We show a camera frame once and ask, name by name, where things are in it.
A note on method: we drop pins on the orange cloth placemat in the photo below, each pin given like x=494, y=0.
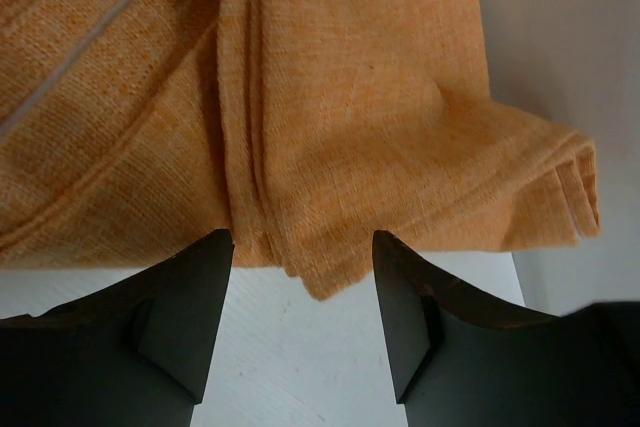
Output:
x=132, y=128

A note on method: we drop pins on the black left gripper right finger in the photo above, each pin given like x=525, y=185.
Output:
x=460, y=356

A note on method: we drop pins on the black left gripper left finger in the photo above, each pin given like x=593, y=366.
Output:
x=136, y=353

